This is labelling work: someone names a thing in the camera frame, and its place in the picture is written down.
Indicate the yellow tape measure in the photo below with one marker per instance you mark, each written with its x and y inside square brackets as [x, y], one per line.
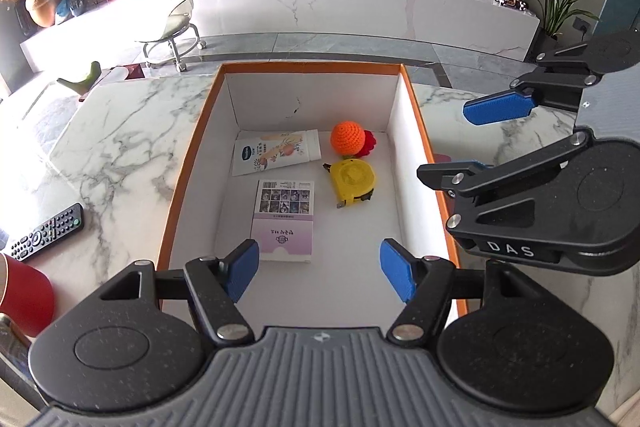
[352, 179]

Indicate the purple white card box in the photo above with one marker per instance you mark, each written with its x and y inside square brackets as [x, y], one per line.
[282, 217]

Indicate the orange round vase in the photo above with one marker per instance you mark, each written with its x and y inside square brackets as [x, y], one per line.
[45, 4]

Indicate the white lotion tube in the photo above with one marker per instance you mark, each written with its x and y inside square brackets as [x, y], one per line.
[280, 152]

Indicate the red cup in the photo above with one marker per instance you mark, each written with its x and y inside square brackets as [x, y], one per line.
[22, 292]

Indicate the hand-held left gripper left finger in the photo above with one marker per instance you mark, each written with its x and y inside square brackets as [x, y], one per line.
[242, 268]

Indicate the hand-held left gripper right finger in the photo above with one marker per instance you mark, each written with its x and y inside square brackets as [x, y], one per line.
[397, 268]

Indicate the wall socket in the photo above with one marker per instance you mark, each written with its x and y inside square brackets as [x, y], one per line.
[583, 25]

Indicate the bird figurine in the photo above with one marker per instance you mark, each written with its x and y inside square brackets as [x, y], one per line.
[82, 82]

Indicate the clear rolling stool chair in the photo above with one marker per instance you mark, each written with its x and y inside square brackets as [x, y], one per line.
[177, 19]

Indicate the black remote control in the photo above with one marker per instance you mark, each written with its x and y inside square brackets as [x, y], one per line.
[47, 232]

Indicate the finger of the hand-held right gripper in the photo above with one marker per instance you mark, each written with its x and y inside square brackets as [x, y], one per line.
[500, 179]
[495, 108]

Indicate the white marble tv console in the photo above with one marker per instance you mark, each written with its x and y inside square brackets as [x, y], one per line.
[350, 2]

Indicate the orange cardboard box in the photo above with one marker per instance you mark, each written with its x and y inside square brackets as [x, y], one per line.
[350, 232]

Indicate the orange crochet ball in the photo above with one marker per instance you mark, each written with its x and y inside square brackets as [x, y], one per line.
[347, 137]

